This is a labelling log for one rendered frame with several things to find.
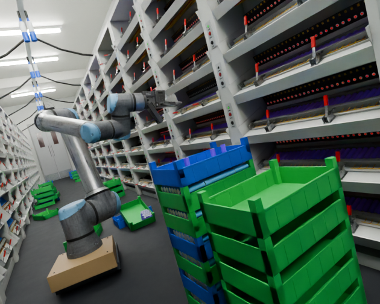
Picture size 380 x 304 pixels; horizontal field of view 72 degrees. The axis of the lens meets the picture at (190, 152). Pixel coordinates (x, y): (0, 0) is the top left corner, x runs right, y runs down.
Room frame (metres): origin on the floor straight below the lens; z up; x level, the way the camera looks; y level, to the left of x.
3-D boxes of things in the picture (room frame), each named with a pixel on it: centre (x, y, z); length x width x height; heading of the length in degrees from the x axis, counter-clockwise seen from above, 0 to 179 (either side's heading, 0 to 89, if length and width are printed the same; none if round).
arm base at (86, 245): (1.42, 0.71, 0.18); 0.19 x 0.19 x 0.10
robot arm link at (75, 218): (1.43, 0.71, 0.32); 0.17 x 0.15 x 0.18; 139
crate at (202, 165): (0.91, -0.03, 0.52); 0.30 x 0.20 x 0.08; 122
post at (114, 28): (2.57, 0.33, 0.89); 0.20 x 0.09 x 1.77; 118
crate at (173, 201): (0.91, -0.03, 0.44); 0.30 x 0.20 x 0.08; 122
